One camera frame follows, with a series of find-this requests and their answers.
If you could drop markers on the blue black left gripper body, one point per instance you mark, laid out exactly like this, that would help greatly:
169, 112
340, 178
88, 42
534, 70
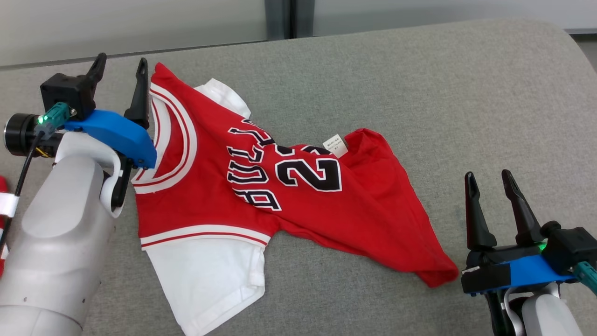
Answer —
121, 135

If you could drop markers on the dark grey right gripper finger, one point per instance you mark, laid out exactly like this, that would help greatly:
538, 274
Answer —
522, 219
478, 219

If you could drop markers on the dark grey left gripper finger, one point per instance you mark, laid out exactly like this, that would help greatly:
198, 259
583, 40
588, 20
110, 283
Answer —
97, 72
141, 102

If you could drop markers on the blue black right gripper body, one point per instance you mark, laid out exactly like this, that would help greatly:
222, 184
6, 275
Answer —
522, 273

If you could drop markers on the red white basketball jersey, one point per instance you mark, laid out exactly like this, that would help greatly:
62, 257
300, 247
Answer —
210, 186

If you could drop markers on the red white sports shorts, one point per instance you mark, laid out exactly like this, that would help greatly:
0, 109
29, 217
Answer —
3, 186

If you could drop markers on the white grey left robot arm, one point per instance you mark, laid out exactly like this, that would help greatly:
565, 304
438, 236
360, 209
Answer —
56, 242

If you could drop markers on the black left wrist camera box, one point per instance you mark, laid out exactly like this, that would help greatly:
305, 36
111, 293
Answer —
67, 93

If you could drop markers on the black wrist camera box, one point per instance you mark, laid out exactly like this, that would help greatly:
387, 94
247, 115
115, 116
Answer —
67, 93
571, 247

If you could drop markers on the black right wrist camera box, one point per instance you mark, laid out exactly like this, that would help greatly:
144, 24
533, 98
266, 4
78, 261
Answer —
571, 247

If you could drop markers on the grey partition post with feet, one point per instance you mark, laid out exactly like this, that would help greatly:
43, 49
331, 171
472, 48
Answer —
289, 18

